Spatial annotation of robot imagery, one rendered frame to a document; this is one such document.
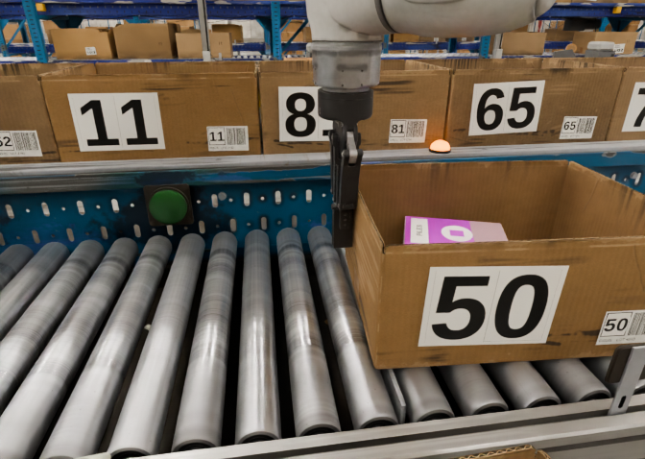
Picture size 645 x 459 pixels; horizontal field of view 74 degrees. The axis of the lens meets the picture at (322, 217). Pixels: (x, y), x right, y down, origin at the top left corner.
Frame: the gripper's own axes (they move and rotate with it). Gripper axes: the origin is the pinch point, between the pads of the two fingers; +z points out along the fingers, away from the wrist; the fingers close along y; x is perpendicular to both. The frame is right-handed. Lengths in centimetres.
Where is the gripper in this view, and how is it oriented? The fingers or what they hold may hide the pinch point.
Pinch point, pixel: (342, 225)
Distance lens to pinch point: 65.7
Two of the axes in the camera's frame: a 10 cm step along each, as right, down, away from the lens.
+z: 0.0, 9.1, 4.1
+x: 9.9, -0.6, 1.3
